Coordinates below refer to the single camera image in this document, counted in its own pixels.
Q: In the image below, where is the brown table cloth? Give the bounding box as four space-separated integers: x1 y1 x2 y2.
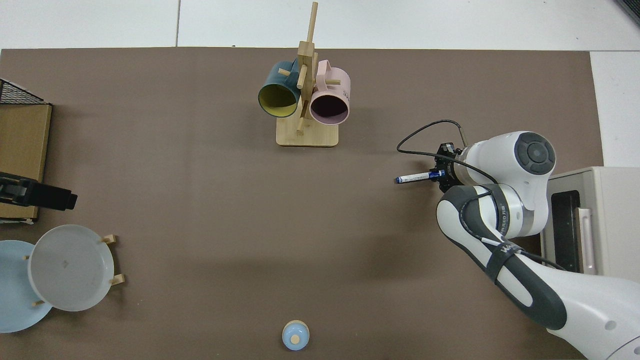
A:
0 47 604 360

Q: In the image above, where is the pale toaster oven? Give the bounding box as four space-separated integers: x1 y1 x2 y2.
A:
540 166 640 283

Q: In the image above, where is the blue white marker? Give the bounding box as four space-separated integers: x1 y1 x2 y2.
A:
394 170 446 184

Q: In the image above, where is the dark grey device edge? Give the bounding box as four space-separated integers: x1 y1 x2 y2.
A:
614 0 640 27

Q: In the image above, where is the light blue plate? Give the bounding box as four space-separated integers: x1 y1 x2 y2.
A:
0 240 53 334

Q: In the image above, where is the wire basket with wooden floor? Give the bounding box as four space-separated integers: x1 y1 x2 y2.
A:
0 78 53 225

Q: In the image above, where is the small blue round thing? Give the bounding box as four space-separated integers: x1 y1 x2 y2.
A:
282 320 310 351

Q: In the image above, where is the dark teal cup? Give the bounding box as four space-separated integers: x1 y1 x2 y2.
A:
258 60 301 119

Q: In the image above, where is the wooden cup stand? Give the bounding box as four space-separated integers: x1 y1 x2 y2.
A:
276 1 342 148

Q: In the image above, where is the pink cup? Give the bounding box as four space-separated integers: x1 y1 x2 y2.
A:
309 59 351 126

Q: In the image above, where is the wooden plate rack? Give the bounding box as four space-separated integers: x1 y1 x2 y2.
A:
22 233 126 307

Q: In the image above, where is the grey plate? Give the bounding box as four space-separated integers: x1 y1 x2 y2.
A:
27 224 115 312

